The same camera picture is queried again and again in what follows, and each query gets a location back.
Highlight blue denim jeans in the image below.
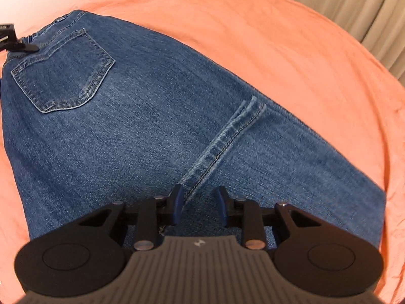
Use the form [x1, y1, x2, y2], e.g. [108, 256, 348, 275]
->
[1, 10, 386, 246]

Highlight orange bed sheet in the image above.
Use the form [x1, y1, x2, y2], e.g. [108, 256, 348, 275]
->
[1, 0, 404, 303]

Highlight beige pleated curtain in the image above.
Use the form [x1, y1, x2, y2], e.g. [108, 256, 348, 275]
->
[295, 0, 404, 83]

